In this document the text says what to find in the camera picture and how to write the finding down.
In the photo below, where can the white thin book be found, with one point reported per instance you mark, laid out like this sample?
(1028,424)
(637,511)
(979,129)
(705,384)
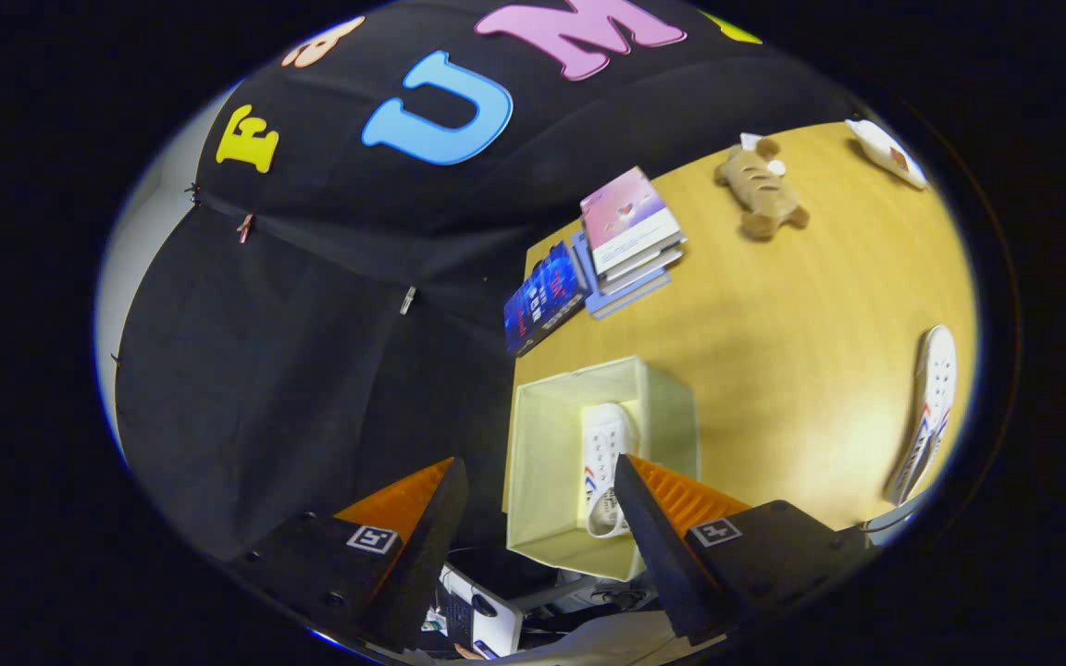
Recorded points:
(649,268)

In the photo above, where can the lavender book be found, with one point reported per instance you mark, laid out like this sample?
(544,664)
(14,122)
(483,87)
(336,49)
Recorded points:
(625,302)

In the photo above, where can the brown plush toy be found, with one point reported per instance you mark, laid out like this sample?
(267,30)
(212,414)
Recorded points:
(760,190)

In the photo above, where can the black backdrop cloth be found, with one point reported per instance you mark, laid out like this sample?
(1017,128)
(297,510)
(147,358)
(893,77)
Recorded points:
(292,351)

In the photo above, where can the white striped shoe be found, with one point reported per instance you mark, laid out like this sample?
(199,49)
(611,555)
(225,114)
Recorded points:
(938,370)
(602,444)

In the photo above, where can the pink cover book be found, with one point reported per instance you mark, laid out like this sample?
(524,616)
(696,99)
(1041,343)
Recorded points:
(630,217)

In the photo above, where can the white desk device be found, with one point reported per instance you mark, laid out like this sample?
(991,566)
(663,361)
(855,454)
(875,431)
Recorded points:
(496,629)

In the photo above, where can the silver clip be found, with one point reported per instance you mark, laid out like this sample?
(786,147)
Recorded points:
(407,300)

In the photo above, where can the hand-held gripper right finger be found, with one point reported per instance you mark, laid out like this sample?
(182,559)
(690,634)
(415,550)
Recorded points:
(658,555)

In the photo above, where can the dark blue book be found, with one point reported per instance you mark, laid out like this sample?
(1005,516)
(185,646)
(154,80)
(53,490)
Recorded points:
(542,301)

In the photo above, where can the pale yellow fabric storage box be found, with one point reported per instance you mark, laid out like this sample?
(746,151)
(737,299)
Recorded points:
(542,444)

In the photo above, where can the white pouch red label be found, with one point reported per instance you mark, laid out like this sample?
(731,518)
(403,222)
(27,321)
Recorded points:
(885,153)

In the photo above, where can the pink clip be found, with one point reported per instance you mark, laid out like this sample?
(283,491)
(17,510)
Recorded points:
(245,228)

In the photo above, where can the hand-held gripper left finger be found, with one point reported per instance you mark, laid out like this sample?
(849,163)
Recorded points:
(422,564)

